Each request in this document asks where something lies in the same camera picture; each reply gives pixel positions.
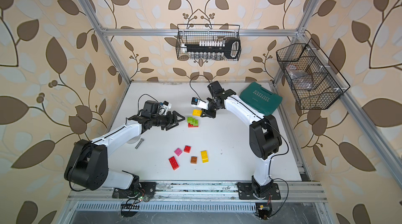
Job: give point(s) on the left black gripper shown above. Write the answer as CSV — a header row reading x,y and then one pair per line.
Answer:
x,y
172,121

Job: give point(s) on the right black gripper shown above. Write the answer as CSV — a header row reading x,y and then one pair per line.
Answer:
x,y
207,112

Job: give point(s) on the small red lego brick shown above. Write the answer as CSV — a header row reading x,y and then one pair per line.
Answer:
x,y
187,149

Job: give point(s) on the pink lego brick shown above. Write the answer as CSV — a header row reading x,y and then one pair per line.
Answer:
x,y
178,152

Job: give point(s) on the long red lego front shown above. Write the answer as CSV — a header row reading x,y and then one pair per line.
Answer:
x,y
174,163

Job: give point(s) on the orange lego brick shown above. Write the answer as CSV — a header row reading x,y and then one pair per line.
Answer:
x,y
193,160

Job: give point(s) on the yellow lego brick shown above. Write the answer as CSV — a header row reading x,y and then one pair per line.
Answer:
x,y
204,156
197,113

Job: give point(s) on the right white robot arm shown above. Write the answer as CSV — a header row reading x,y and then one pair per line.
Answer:
x,y
264,136

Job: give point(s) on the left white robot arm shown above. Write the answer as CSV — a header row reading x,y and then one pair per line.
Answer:
x,y
88,164

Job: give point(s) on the red long lego brick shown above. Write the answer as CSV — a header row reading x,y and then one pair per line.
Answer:
x,y
192,126

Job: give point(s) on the steel bolt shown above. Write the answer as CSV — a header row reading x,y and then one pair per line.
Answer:
x,y
139,143

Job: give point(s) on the white tape roll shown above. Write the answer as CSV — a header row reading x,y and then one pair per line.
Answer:
x,y
134,140

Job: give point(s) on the green plastic tool case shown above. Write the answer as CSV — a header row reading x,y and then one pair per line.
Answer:
x,y
261,99

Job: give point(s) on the black socket set holder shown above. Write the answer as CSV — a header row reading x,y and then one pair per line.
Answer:
x,y
228,48

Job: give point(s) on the clear plastic bag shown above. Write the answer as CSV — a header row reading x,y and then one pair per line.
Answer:
x,y
301,80

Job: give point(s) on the left circuit board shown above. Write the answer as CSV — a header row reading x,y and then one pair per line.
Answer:
x,y
132,206

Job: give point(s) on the circuit board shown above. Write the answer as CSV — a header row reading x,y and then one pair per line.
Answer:
x,y
264,211
132,206

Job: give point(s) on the right circuit board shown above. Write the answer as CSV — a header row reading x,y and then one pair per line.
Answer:
x,y
264,211

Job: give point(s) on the back wall wire basket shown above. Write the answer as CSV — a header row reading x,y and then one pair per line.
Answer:
x,y
196,32

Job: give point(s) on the wall wire basket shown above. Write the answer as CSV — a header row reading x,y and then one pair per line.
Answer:
x,y
314,79
196,32

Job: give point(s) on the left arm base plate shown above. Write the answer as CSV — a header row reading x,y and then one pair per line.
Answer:
x,y
140,189

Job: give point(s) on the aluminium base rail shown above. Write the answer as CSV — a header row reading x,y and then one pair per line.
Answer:
x,y
198,196

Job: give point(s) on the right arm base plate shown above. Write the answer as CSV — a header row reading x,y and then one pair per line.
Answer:
x,y
253,191

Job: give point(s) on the right wall wire basket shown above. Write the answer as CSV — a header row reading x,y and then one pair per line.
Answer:
x,y
314,79

